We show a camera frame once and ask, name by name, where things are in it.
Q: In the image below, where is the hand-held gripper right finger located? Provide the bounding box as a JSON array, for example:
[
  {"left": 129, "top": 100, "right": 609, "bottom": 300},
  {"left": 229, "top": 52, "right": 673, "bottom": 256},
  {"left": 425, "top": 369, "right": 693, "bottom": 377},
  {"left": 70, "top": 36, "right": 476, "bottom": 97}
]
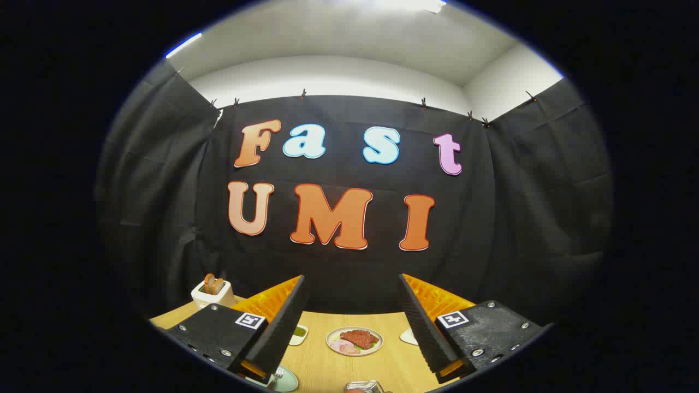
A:
[{"left": 399, "top": 273, "right": 550, "bottom": 385}]

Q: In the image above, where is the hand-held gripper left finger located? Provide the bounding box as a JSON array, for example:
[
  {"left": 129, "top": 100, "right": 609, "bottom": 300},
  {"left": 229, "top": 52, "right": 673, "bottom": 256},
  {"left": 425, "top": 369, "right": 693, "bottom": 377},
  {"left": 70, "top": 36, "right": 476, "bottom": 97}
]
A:
[{"left": 164, "top": 275, "right": 306, "bottom": 385}]

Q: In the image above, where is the white round plate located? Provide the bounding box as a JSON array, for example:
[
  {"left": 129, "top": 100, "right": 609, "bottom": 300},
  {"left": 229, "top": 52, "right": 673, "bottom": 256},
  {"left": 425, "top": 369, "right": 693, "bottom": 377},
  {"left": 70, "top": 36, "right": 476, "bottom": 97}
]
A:
[{"left": 326, "top": 326, "right": 384, "bottom": 357}]

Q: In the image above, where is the light blue plate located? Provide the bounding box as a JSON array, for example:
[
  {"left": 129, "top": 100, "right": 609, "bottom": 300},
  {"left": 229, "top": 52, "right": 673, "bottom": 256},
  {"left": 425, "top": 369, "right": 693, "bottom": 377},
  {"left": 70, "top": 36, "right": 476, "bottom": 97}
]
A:
[{"left": 261, "top": 365, "right": 299, "bottom": 393}]

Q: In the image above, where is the brown steak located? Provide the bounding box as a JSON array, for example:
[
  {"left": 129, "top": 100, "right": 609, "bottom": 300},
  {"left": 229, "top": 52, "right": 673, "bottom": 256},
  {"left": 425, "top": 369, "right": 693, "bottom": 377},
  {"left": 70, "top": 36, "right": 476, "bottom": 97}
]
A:
[{"left": 340, "top": 330, "right": 380, "bottom": 350}]

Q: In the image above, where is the white toaster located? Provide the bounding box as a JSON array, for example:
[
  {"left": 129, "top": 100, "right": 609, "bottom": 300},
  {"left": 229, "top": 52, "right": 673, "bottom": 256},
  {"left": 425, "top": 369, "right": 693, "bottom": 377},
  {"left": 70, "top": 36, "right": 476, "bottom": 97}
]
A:
[{"left": 191, "top": 279, "right": 236, "bottom": 310}]

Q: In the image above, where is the row of black cloth clips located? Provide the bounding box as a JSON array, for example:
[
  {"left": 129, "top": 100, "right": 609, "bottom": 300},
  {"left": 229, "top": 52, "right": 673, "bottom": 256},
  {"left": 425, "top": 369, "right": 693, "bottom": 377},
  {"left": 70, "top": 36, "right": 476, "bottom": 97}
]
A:
[{"left": 175, "top": 67, "right": 538, "bottom": 129}]

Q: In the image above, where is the ceiling light strip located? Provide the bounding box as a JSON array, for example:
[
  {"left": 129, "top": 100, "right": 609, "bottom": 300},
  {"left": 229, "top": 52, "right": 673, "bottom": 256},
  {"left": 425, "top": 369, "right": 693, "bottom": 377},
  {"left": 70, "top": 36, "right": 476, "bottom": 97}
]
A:
[{"left": 165, "top": 32, "right": 203, "bottom": 59}]

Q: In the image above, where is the bright ceiling light panel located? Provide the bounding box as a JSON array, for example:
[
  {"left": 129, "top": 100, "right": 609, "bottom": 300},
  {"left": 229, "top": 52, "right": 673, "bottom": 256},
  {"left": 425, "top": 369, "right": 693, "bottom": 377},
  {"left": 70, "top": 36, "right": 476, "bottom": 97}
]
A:
[{"left": 377, "top": 0, "right": 447, "bottom": 14}]

